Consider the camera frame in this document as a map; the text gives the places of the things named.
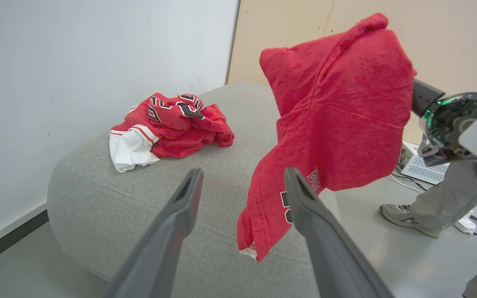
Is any red white sports jersey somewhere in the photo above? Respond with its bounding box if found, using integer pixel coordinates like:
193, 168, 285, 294
108, 93, 235, 173

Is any red printed sweatshirt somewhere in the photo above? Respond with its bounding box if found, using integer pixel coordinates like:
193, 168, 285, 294
237, 12, 417, 262

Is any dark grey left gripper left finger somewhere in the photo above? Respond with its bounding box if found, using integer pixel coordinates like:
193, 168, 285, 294
105, 167, 204, 298

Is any white black wall baseboard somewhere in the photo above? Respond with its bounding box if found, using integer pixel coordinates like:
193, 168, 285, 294
0, 198, 50, 272

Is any white electronics box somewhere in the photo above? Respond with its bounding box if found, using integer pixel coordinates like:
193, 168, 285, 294
396, 141, 450, 185

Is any grey sneaker shoe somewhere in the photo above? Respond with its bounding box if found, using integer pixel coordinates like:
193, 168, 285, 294
379, 203, 443, 239

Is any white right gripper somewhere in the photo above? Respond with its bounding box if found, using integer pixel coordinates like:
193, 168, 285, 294
411, 78, 477, 161

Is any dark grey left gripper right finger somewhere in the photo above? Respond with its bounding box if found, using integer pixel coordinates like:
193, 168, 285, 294
284, 167, 395, 298

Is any thin white cable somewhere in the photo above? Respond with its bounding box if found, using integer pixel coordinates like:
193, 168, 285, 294
389, 172, 431, 193

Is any grey fabric ottoman seat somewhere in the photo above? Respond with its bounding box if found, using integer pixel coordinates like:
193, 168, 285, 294
47, 82, 341, 298

